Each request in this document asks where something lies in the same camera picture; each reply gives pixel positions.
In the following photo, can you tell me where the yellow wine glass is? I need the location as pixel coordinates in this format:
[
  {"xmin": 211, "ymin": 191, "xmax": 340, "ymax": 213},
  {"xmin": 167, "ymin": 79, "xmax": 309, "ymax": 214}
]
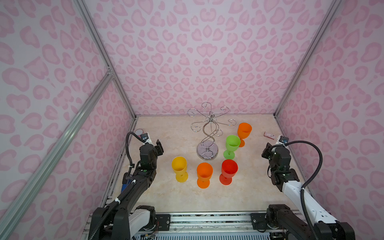
[{"xmin": 172, "ymin": 157, "xmax": 189, "ymax": 183}]

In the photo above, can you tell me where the orange wine glass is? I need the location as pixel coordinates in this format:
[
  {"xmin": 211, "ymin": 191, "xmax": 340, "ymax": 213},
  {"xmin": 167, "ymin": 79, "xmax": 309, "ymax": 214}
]
[
  {"xmin": 197, "ymin": 163, "xmax": 213, "ymax": 189},
  {"xmin": 238, "ymin": 123, "xmax": 253, "ymax": 148}
]

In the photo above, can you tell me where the green wine glass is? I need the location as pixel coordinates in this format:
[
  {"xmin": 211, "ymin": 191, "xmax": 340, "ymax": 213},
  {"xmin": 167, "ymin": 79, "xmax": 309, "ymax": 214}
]
[{"xmin": 223, "ymin": 135, "xmax": 241, "ymax": 160}]

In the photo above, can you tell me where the red wine glass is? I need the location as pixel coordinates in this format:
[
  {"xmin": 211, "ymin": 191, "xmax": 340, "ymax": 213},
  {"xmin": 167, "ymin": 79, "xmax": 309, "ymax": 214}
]
[{"xmin": 220, "ymin": 160, "xmax": 239, "ymax": 186}]

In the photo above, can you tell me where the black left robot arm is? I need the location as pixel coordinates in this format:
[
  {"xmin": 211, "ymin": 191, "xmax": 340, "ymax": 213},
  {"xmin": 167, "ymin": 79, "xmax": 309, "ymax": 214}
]
[{"xmin": 88, "ymin": 140, "xmax": 164, "ymax": 240}]

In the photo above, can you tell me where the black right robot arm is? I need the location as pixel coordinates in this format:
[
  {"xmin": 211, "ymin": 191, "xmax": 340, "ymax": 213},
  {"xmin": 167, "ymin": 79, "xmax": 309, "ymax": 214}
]
[{"xmin": 253, "ymin": 141, "xmax": 356, "ymax": 240}]

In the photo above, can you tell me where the red white small box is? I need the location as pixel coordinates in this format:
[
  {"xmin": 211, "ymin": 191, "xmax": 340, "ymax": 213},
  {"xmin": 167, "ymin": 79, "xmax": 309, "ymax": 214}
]
[{"xmin": 264, "ymin": 132, "xmax": 276, "ymax": 140}]

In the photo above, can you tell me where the pink tape roll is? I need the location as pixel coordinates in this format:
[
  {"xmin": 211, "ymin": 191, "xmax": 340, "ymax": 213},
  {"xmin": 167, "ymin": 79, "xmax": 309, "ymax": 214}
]
[{"xmin": 134, "ymin": 129, "xmax": 144, "ymax": 137}]

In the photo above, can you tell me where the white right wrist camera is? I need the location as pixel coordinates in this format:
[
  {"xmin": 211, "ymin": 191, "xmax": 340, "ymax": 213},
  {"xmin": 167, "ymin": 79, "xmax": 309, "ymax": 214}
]
[{"xmin": 276, "ymin": 135, "xmax": 289, "ymax": 146}]

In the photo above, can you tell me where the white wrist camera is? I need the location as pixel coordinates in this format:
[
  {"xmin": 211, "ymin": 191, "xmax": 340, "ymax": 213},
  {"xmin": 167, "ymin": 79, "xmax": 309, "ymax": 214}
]
[
  {"xmin": 276, "ymin": 135, "xmax": 289, "ymax": 146},
  {"xmin": 140, "ymin": 133, "xmax": 153, "ymax": 145}
]

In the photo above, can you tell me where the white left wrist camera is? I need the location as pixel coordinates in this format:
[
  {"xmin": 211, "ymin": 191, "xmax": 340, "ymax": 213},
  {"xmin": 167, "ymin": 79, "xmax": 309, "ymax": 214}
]
[{"xmin": 140, "ymin": 133, "xmax": 153, "ymax": 145}]

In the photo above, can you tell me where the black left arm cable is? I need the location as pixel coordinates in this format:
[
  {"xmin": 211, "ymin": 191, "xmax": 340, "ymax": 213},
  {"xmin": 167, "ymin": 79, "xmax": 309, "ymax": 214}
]
[{"xmin": 88, "ymin": 131, "xmax": 146, "ymax": 240}]

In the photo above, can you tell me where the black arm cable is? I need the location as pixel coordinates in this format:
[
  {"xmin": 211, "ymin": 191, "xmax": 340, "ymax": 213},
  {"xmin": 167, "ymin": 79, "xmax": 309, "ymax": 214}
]
[
  {"xmin": 283, "ymin": 140, "xmax": 324, "ymax": 240},
  {"xmin": 88, "ymin": 131, "xmax": 146, "ymax": 240}
]

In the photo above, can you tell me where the chrome wire wine glass rack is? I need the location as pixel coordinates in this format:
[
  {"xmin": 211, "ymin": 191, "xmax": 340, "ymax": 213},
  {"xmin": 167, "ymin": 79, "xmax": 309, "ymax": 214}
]
[{"xmin": 187, "ymin": 102, "xmax": 237, "ymax": 162}]

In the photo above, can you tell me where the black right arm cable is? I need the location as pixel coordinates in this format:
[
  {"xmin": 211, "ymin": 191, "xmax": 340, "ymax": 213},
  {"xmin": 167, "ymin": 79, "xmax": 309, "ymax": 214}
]
[{"xmin": 283, "ymin": 140, "xmax": 324, "ymax": 240}]

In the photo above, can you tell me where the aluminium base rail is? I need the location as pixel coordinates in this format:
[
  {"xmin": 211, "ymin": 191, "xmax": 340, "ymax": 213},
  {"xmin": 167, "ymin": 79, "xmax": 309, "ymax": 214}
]
[{"xmin": 79, "ymin": 194, "xmax": 346, "ymax": 240}]

